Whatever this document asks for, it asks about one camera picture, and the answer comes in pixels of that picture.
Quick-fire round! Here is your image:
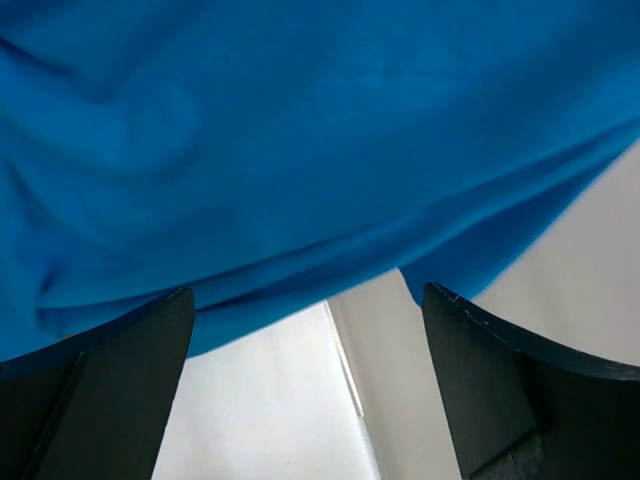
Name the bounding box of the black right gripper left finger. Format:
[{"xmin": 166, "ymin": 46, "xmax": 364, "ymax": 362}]
[{"xmin": 1, "ymin": 289, "xmax": 194, "ymax": 480}]

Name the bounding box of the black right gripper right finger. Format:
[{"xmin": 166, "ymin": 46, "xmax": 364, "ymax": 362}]
[{"xmin": 423, "ymin": 283, "xmax": 639, "ymax": 479}]

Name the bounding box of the white plastic strip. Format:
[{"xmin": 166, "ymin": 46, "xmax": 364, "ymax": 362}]
[{"xmin": 323, "ymin": 301, "xmax": 365, "ymax": 419}]

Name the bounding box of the blue t shirt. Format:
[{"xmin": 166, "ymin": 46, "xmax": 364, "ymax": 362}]
[{"xmin": 1, "ymin": 1, "xmax": 639, "ymax": 359}]

